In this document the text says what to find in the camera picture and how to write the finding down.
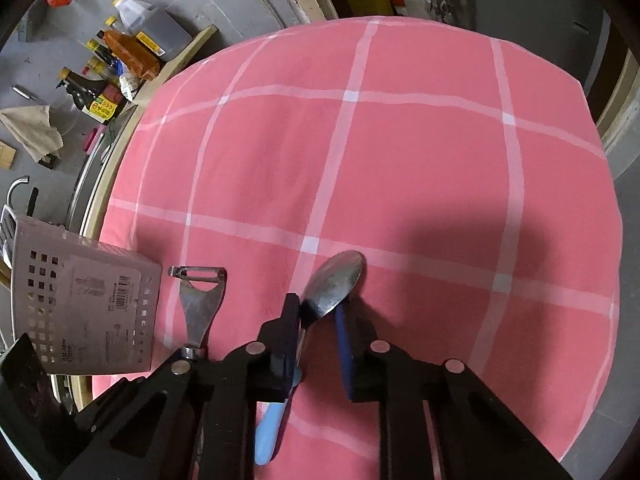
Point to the beige hanging towel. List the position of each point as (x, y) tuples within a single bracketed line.
[(30, 125)]

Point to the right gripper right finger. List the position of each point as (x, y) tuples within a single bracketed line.
[(361, 352)]

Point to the dark soy sauce bottle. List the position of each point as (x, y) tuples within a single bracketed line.
[(97, 99)]

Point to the steel peeler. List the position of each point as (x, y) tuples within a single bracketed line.
[(201, 292)]

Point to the large vinegar jug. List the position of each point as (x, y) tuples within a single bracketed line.
[(153, 27)]

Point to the white perforated utensil holder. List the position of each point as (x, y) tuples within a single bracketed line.
[(88, 307)]

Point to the wooden grater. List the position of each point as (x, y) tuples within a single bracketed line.
[(7, 155)]

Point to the blue white snack bag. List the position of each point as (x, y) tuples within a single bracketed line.
[(129, 83)]

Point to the orange sauce bottle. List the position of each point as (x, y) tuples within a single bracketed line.
[(138, 58)]

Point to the steel spoon blue handle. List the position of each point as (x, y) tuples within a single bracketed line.
[(329, 286)]

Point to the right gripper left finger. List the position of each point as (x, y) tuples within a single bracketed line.
[(277, 363)]

